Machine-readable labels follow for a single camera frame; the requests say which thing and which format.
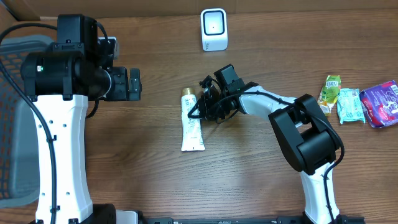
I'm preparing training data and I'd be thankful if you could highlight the white tube gold cap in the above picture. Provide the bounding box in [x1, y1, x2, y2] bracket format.
[181, 88, 205, 152]

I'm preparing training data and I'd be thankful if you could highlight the green gold snack packet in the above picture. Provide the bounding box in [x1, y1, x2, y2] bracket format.
[317, 75, 341, 116]

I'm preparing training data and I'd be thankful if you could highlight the teal wet wipes pack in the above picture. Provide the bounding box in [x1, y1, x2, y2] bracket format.
[337, 88, 366, 124]

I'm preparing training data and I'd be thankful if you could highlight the purple sanitary pad pack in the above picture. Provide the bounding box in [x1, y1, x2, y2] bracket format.
[359, 80, 397, 128]

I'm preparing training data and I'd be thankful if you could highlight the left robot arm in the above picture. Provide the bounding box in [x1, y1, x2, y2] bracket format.
[21, 14, 142, 224]

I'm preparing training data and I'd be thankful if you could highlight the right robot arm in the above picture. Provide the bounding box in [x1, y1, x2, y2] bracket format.
[188, 65, 344, 223]

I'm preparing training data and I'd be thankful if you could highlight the white barcode scanner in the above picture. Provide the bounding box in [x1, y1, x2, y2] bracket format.
[200, 8, 228, 52]

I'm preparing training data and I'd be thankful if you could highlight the grey plastic basket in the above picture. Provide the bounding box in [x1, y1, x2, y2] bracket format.
[1, 35, 53, 208]

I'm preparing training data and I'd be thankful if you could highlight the cardboard back panel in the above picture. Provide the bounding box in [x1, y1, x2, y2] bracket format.
[2, 0, 397, 21]

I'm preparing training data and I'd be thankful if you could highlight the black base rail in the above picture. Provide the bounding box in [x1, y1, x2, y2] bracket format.
[138, 215, 366, 224]

